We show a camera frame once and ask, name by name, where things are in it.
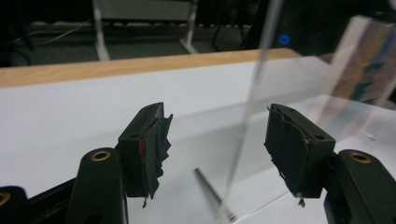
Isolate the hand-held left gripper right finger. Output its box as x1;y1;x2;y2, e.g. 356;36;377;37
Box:
263;103;396;224

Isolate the clear acrylic box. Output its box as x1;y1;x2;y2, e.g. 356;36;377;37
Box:
216;0;396;224

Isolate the white metal stand leg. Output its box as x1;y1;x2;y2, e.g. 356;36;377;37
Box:
92;0;111;62
178;0;200;55

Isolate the blue indicator light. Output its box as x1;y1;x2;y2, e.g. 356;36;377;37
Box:
277;33;291;47

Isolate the thin metal rod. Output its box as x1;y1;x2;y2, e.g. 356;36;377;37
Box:
193;167;237;223

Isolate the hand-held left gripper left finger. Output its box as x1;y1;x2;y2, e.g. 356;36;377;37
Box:
64;102;174;224

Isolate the black cable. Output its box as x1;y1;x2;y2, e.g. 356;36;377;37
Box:
211;22;226;52

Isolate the white box with colourful print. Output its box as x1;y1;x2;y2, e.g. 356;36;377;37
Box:
329;14;396;106

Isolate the white cable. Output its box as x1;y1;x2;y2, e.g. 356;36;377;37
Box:
13;18;95;45

